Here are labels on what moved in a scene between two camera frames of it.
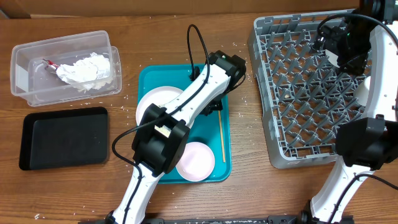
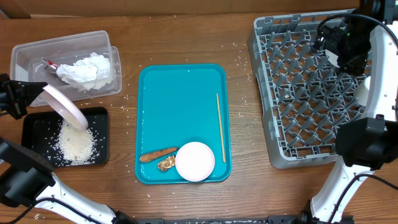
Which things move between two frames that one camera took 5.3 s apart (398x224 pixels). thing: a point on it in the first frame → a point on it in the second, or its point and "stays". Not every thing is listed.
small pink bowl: [197, 162] stays
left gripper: [219, 107] → [16, 91]
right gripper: [357, 65] stays
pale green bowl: [333, 58] stays
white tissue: [87, 74] stays
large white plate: [160, 96] → [67, 110]
